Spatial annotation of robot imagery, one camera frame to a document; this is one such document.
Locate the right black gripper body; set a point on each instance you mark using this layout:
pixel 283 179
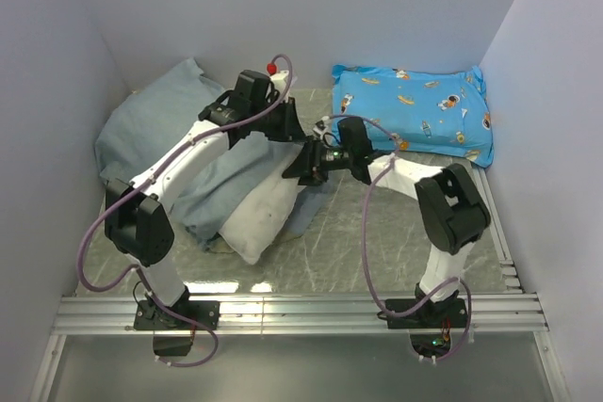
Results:
pixel 328 159

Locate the right side aluminium rail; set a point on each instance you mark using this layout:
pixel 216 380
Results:
pixel 507 266

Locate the aluminium mounting rail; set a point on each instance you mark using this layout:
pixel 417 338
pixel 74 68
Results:
pixel 322 314

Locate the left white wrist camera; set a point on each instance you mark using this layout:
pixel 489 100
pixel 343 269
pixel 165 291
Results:
pixel 279 79

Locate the blue cartoon print pillow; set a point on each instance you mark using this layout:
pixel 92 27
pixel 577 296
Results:
pixel 419 112

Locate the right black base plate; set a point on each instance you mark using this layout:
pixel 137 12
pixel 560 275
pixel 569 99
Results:
pixel 431 327

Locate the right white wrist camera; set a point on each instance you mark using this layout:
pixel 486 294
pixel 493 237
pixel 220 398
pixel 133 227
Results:
pixel 324 132

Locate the white pillow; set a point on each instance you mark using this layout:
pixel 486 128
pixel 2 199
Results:
pixel 265 210

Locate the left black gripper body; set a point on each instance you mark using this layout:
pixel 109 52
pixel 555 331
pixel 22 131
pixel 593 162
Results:
pixel 278 123

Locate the grey-blue pillowcase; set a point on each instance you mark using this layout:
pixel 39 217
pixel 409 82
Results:
pixel 155 141

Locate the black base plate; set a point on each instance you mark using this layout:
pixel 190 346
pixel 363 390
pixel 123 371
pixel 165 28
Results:
pixel 431 327
pixel 174 331

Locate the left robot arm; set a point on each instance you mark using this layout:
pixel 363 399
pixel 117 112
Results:
pixel 137 211

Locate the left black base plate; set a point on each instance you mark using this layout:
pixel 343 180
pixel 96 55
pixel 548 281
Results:
pixel 174 331

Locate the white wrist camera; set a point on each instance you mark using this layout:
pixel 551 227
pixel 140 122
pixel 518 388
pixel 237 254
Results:
pixel 324 132
pixel 279 79

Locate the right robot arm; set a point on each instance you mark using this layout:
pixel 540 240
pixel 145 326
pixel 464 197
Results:
pixel 453 213

